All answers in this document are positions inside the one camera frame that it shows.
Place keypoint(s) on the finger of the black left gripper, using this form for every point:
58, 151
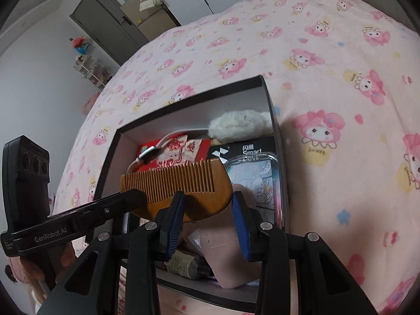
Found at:
115, 203

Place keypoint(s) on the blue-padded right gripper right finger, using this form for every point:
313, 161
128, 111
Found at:
248, 230

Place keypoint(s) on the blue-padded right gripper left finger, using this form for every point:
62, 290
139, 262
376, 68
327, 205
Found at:
170, 226

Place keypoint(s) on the silver hand cream tube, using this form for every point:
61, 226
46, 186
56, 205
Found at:
193, 267

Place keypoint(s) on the boxed clear phone case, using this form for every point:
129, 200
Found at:
254, 165

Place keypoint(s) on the wooden comb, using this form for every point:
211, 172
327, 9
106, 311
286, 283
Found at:
205, 184

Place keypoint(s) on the person's left hand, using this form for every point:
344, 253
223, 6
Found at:
35, 275

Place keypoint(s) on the pink pouch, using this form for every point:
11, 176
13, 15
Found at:
216, 240

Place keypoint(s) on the red printed packet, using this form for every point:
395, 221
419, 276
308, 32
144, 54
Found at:
183, 150

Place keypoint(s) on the white fluffy plush item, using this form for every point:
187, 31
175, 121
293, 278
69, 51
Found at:
240, 126

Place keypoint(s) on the black cardboard storage box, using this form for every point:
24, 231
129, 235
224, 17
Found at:
196, 112

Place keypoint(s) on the pink cartoon print blanket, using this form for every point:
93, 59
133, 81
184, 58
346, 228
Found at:
345, 78

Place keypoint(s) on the dark grey door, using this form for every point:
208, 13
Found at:
109, 27

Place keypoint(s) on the brown cabinet with bag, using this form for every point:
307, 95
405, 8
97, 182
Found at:
151, 17

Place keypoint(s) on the white wire shelf rack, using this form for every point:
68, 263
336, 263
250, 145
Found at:
92, 71

